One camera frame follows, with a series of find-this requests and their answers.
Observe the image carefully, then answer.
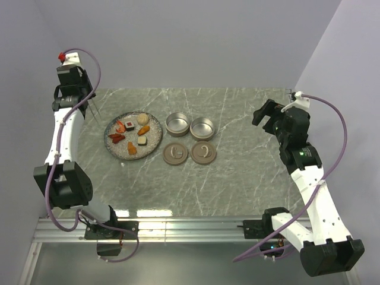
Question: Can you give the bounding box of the red-centre sushi roll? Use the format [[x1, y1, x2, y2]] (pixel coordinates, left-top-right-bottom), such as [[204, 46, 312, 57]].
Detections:
[[124, 121, 135, 132]]

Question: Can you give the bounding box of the beige steamed bun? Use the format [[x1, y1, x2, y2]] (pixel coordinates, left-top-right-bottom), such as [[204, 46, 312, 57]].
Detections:
[[137, 113, 150, 126]]

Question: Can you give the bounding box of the orange fried piece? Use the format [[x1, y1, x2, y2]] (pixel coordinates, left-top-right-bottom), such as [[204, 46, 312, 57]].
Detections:
[[127, 141, 137, 156], [137, 125, 150, 136]]

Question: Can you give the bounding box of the white-topped sushi piece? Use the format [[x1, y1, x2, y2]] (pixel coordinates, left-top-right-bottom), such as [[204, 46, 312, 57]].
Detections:
[[137, 135, 147, 146]]

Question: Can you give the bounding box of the orange shrimp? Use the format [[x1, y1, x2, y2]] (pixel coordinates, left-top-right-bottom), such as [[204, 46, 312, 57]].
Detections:
[[116, 120, 126, 134]]

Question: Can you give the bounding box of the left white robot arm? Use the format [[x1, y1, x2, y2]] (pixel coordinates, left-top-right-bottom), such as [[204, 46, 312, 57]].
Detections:
[[33, 64, 120, 239]]

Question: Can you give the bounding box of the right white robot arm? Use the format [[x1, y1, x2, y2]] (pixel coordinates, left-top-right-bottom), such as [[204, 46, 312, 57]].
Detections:
[[252, 99, 365, 277]]

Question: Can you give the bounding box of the right round metal container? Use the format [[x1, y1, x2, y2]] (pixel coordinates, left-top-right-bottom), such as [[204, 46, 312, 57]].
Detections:
[[189, 118, 215, 141]]

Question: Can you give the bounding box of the round metal container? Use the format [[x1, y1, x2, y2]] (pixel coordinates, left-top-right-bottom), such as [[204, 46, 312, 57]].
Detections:
[[189, 118, 215, 141], [166, 112, 191, 137]]

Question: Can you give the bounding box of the right brown round lid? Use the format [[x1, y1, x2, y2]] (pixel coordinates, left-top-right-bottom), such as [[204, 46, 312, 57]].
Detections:
[[190, 141, 217, 165]]

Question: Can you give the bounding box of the brown round lid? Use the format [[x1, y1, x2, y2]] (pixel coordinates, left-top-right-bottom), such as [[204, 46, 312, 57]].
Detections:
[[190, 141, 217, 165], [163, 142, 188, 166]]

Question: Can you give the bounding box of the silver glitter plate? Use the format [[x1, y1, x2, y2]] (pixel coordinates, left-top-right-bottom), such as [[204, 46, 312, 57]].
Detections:
[[104, 111, 163, 160]]

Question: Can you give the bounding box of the left round metal container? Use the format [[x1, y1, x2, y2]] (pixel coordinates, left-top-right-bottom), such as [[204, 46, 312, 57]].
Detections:
[[166, 112, 191, 137]]

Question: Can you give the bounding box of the left brown round lid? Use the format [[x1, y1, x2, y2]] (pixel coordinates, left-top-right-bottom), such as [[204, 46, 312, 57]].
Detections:
[[163, 142, 188, 166]]

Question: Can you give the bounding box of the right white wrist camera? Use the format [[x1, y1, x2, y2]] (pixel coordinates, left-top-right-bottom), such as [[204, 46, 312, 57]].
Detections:
[[281, 91, 310, 113]]

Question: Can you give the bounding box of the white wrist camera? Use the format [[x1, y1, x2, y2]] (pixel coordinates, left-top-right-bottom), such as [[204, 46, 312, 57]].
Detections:
[[281, 91, 310, 113], [58, 52, 81, 67]]

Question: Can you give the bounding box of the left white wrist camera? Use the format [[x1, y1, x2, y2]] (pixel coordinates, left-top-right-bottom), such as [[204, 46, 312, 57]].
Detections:
[[58, 52, 81, 67]]

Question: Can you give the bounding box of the aluminium mounting rail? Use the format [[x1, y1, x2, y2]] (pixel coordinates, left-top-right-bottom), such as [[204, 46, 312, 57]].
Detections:
[[32, 216, 267, 243]]

